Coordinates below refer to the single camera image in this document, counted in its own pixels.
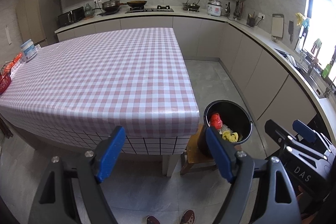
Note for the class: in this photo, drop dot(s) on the black cleaver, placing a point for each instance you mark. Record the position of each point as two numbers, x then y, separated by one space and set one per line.
290 28

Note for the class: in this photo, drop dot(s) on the brown wooden stool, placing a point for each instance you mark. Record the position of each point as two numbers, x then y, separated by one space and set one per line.
194 151

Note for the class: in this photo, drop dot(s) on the pink checkered tablecloth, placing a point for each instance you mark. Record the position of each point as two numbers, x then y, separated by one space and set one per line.
105 69

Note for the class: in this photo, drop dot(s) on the yellow bag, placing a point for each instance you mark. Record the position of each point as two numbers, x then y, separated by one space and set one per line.
231 137

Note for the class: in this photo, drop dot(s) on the steel kitchen sink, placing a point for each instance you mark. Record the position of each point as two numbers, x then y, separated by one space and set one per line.
294 59

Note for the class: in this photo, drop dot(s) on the metal utensil rack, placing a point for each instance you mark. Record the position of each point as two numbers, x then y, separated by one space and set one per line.
238 10

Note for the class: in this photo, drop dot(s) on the person's right shoe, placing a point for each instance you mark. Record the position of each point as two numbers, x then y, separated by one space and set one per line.
187 216

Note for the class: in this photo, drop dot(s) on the metal faucet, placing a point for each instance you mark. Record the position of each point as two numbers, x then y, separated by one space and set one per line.
313 61

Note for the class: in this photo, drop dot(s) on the black wok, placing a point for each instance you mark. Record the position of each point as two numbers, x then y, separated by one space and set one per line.
137 3

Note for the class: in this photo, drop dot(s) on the green ceramic vase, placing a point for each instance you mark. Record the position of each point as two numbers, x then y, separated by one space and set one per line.
88 11

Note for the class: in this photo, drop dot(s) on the clear plastic bag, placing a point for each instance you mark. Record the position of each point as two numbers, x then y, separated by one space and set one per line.
225 129

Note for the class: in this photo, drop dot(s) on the bright window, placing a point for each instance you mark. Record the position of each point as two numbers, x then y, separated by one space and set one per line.
323 16

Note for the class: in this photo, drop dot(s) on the black plastic bucket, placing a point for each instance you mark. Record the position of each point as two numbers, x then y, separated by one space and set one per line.
236 116

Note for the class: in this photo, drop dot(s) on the red orange plastic bag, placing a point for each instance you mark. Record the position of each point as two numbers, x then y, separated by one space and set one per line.
215 120

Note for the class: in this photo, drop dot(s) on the blue rubber glove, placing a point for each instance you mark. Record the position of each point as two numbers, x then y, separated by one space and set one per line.
305 22

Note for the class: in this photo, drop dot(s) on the beige cutting board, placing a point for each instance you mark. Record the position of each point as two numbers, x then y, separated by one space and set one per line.
277 26

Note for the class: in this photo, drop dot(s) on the black pan with lid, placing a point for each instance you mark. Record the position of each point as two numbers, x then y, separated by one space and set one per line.
111 5

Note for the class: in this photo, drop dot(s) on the person's shoe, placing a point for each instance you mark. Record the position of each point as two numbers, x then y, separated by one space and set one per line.
153 219
187 216

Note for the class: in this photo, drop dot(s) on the person's left shoe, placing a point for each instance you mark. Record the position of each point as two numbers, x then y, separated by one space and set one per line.
153 219

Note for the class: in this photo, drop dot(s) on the black microwave oven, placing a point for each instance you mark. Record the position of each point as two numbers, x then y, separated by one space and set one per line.
71 16

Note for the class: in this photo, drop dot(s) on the dark glass bottle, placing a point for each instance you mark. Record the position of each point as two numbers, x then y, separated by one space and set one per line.
227 11

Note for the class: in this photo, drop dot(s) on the yellow rubber glove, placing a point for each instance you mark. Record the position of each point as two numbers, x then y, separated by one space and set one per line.
299 18

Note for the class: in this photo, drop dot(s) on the white grid tablecloth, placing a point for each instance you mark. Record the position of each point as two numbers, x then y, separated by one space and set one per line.
157 145

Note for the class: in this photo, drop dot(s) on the green plastic bottle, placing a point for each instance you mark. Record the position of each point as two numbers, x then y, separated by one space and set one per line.
326 70

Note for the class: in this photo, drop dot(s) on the black utensil holder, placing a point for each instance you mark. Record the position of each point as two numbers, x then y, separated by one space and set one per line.
251 21

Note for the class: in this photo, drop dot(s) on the black gas stove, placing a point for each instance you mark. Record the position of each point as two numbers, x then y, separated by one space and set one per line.
149 9

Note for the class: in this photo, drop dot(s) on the white rice cooker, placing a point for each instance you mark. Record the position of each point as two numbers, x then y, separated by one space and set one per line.
215 8

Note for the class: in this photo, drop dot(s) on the beige refrigerator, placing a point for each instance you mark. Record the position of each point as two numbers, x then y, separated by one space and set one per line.
32 16

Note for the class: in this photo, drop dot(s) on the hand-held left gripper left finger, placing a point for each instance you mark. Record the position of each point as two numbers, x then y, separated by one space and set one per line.
109 153

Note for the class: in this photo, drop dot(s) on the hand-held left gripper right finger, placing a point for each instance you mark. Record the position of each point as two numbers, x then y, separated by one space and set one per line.
219 153

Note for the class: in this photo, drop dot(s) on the white jar blue label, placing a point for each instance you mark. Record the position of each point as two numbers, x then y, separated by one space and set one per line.
29 52

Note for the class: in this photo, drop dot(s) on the black induction cooker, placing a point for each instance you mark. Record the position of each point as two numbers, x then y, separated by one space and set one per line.
109 13

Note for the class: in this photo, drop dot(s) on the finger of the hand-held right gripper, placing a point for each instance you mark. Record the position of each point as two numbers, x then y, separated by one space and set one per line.
275 132
304 130

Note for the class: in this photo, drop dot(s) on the beige base cabinets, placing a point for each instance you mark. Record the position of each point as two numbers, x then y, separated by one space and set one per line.
204 37

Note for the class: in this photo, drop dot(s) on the green hanging cloth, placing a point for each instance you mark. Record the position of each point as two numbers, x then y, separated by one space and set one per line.
317 43

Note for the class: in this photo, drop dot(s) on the person's right hand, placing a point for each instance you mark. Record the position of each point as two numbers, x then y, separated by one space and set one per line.
304 200

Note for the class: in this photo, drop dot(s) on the orange plastic item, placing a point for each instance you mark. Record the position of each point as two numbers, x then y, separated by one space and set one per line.
17 59

